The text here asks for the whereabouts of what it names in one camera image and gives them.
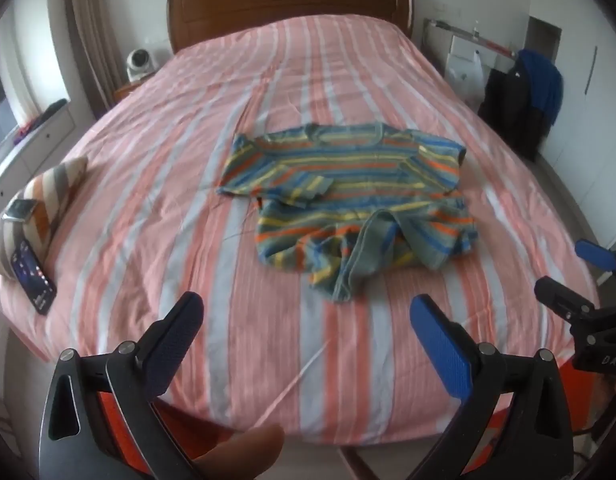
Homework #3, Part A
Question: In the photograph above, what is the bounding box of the striped knit sweater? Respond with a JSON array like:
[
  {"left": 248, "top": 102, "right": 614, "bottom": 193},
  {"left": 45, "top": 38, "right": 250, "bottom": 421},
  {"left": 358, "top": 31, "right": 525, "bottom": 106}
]
[{"left": 218, "top": 122, "right": 478, "bottom": 302}]

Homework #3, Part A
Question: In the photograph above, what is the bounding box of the person's left hand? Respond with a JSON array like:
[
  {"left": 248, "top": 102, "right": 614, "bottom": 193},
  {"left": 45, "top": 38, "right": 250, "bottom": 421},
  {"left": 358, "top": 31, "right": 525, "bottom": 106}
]
[{"left": 194, "top": 425, "right": 285, "bottom": 480}]

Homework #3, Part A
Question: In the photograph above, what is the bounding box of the orange fluffy sleeve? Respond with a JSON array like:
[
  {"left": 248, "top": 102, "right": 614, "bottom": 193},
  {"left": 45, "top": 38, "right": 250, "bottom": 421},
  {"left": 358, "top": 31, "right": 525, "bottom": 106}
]
[{"left": 99, "top": 393, "right": 234, "bottom": 474}]

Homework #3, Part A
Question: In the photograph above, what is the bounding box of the white wardrobe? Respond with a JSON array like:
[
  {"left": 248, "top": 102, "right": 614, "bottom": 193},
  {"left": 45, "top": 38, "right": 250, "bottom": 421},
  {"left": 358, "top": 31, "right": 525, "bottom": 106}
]
[{"left": 530, "top": 0, "right": 616, "bottom": 247}]

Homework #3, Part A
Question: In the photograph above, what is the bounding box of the black smartphone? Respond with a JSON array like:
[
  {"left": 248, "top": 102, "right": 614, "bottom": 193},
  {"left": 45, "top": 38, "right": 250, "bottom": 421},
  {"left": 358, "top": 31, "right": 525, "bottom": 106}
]
[{"left": 11, "top": 240, "right": 56, "bottom": 316}]

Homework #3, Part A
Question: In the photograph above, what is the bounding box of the blue garment on chair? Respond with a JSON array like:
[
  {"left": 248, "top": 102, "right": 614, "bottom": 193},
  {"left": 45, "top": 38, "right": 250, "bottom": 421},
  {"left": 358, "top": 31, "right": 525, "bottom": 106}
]
[{"left": 517, "top": 49, "right": 564, "bottom": 126}]

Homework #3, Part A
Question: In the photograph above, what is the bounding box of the pink striped bed cover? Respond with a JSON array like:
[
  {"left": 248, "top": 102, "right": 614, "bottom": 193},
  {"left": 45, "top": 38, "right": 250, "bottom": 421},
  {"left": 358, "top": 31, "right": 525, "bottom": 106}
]
[{"left": 0, "top": 15, "right": 596, "bottom": 444}]

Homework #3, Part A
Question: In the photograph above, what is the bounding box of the white plastic bag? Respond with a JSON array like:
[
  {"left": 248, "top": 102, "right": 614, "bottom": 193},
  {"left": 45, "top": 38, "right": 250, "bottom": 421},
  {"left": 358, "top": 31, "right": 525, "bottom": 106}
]
[{"left": 445, "top": 51, "right": 486, "bottom": 110}]

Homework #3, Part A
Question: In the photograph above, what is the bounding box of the silver smartphone on pillow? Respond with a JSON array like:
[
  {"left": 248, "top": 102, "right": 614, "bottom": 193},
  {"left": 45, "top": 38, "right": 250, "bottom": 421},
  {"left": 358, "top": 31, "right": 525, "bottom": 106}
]
[{"left": 2, "top": 198, "right": 40, "bottom": 222}]

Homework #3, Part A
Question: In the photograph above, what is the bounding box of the striped chevron pillow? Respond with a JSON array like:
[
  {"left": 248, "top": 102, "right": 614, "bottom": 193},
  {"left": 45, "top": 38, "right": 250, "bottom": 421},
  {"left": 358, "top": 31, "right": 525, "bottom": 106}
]
[{"left": 0, "top": 156, "right": 88, "bottom": 280}]

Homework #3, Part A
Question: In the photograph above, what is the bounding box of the white desk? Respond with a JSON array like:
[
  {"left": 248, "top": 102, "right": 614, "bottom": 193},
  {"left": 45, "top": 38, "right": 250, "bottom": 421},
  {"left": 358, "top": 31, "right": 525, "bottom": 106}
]
[{"left": 421, "top": 18, "right": 517, "bottom": 73}]

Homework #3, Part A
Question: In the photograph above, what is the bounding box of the white window side cabinet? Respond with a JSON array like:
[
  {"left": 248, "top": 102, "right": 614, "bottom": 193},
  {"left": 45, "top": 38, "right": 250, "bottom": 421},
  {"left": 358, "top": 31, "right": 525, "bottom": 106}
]
[{"left": 0, "top": 102, "right": 84, "bottom": 217}]

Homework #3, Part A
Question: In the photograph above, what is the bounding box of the white round fan heater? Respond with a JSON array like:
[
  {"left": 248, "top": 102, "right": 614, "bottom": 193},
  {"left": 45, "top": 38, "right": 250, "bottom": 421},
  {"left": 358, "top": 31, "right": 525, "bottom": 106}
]
[{"left": 126, "top": 49, "right": 155, "bottom": 82}]

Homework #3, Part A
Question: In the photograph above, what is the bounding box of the beige curtain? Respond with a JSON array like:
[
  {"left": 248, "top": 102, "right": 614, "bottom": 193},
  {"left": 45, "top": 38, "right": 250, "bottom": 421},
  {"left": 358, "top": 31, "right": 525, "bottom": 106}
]
[{"left": 66, "top": 0, "right": 122, "bottom": 118}]

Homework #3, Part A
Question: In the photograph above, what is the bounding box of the brown wooden headboard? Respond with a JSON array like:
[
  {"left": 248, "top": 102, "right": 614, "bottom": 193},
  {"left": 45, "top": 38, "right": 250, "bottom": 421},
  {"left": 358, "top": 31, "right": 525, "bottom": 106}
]
[{"left": 167, "top": 0, "right": 415, "bottom": 53}]

